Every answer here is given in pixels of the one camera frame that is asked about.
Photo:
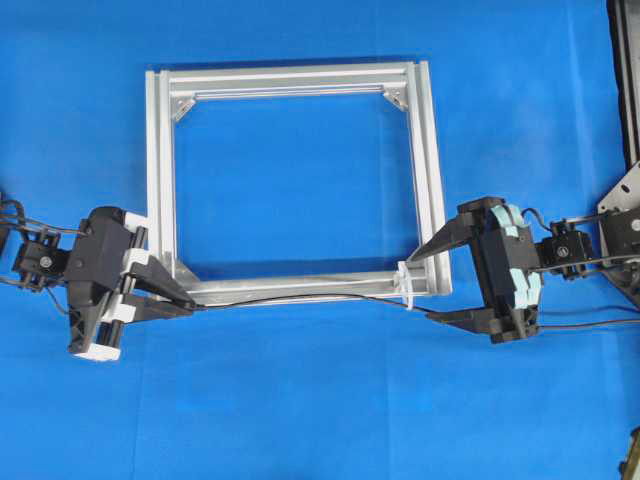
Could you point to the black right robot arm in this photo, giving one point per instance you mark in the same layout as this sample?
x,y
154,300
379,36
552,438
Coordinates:
x,y
605,243

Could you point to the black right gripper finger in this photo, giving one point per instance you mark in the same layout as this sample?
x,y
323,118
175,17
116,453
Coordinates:
x,y
455,233
474,320

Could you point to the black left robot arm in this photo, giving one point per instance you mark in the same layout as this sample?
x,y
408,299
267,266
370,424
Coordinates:
x,y
40,261

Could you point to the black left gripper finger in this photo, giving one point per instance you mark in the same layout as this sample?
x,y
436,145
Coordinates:
x,y
147,309
152,277

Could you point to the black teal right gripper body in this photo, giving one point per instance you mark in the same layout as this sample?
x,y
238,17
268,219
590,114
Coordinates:
x,y
504,257

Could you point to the black metal stand right edge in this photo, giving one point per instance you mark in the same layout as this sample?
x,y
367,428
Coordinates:
x,y
624,31

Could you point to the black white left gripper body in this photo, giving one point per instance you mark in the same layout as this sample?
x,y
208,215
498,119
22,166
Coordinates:
x,y
92,275

